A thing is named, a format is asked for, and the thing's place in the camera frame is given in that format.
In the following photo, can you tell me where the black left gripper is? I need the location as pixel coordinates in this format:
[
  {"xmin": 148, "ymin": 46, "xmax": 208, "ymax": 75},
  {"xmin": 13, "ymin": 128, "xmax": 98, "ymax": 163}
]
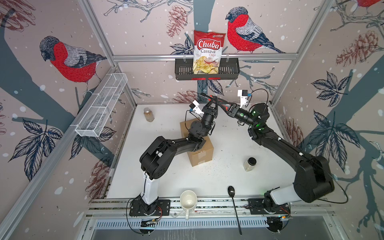
[{"xmin": 199, "ymin": 98, "xmax": 218, "ymax": 139}]

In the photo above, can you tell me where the brown cardboard express box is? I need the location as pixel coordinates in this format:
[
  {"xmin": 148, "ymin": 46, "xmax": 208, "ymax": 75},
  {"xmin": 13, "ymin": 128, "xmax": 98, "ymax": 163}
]
[{"xmin": 179, "ymin": 118, "xmax": 215, "ymax": 168}]

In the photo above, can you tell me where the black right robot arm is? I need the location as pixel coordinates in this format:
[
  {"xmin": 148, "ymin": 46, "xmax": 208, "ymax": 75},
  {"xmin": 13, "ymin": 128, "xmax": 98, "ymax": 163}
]
[{"xmin": 222, "ymin": 103, "xmax": 335, "ymax": 211}]

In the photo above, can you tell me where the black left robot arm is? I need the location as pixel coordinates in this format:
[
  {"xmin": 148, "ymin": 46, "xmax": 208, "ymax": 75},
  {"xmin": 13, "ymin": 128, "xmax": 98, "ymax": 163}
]
[{"xmin": 140, "ymin": 94, "xmax": 219, "ymax": 207}]

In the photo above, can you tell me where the Chuba cassava chips bag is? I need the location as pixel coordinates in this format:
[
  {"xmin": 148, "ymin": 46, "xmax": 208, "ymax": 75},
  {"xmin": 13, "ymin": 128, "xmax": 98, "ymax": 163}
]
[{"xmin": 193, "ymin": 31, "xmax": 226, "ymax": 74}]

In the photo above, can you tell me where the black lid glass jar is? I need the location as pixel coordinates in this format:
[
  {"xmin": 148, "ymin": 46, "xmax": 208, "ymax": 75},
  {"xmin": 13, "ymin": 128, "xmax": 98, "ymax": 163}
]
[{"xmin": 243, "ymin": 157, "xmax": 257, "ymax": 172}]

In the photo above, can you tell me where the brown spice jar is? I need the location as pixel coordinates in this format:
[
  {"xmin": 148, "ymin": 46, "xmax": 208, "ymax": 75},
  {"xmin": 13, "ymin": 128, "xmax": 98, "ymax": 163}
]
[{"xmin": 144, "ymin": 108, "xmax": 155, "ymax": 122}]

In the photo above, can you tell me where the black long spoon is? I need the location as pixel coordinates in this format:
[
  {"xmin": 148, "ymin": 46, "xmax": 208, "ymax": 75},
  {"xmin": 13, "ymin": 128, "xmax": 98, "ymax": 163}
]
[{"xmin": 228, "ymin": 186, "xmax": 243, "ymax": 236}]

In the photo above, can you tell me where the cream ceramic mug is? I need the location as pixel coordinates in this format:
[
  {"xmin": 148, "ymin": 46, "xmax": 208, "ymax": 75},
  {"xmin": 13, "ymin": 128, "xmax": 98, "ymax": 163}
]
[{"xmin": 180, "ymin": 190, "xmax": 198, "ymax": 221}]

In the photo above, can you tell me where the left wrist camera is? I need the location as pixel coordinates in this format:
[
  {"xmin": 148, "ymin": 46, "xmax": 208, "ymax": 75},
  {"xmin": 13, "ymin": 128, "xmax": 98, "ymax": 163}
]
[{"xmin": 190, "ymin": 100, "xmax": 204, "ymax": 115}]

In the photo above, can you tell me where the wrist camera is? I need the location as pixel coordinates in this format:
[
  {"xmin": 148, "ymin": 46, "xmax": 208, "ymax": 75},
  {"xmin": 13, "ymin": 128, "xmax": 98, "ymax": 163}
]
[
  {"xmin": 238, "ymin": 90, "xmax": 251, "ymax": 108},
  {"xmin": 190, "ymin": 100, "xmax": 204, "ymax": 115}
]

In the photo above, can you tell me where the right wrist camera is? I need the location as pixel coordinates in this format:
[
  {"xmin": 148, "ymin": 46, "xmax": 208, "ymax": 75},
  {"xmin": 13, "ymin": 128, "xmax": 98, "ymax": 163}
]
[{"xmin": 238, "ymin": 90, "xmax": 251, "ymax": 108}]

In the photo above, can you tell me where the black wire wall basket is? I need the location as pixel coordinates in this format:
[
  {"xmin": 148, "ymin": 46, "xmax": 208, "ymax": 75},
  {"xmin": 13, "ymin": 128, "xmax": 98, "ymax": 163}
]
[{"xmin": 175, "ymin": 57, "xmax": 240, "ymax": 81}]

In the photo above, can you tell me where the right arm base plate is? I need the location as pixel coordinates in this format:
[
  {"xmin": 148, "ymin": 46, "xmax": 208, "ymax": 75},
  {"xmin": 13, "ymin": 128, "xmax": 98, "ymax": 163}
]
[{"xmin": 246, "ymin": 198, "xmax": 291, "ymax": 215}]

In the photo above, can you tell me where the white wire mesh shelf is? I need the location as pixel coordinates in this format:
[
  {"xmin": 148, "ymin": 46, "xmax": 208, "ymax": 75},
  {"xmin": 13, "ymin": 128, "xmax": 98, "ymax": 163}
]
[{"xmin": 75, "ymin": 73, "xmax": 128, "ymax": 138}]

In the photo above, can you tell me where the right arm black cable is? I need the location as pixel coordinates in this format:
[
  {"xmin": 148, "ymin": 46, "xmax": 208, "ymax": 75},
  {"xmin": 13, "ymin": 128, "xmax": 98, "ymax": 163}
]
[{"xmin": 311, "ymin": 158, "xmax": 349, "ymax": 205}]

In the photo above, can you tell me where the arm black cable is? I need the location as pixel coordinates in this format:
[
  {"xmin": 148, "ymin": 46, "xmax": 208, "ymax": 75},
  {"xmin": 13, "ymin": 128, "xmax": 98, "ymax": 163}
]
[
  {"xmin": 311, "ymin": 158, "xmax": 349, "ymax": 205},
  {"xmin": 125, "ymin": 197, "xmax": 163, "ymax": 236}
]

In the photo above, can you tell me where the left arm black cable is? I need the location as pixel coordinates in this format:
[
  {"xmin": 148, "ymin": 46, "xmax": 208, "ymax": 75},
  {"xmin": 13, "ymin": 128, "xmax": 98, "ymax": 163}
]
[{"xmin": 125, "ymin": 197, "xmax": 163, "ymax": 236}]

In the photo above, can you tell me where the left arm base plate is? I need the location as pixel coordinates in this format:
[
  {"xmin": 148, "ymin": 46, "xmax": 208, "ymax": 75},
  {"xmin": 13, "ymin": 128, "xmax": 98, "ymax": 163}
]
[{"xmin": 129, "ymin": 197, "xmax": 171, "ymax": 217}]

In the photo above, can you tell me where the aluminium front rail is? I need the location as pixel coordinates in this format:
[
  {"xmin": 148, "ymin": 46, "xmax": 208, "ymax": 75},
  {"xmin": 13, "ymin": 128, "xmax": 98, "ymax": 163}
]
[{"xmin": 85, "ymin": 196, "xmax": 336, "ymax": 219}]

